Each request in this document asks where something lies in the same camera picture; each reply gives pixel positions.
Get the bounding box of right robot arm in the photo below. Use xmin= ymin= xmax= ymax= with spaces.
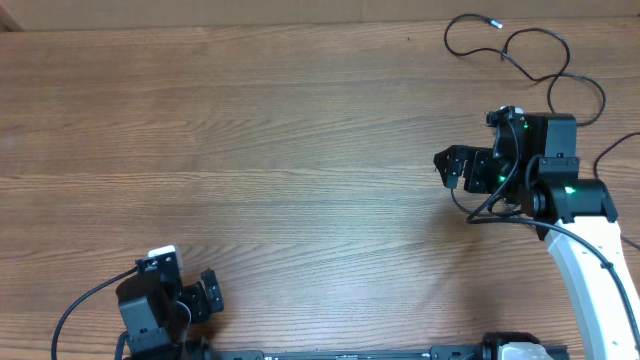
xmin=433 ymin=107 xmax=639 ymax=359

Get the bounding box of black usb cable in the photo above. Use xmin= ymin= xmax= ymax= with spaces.
xmin=443 ymin=12 xmax=608 ymax=127
xmin=449 ymin=187 xmax=536 ymax=231

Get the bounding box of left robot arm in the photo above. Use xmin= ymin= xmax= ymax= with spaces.
xmin=114 ymin=269 xmax=224 ymax=360

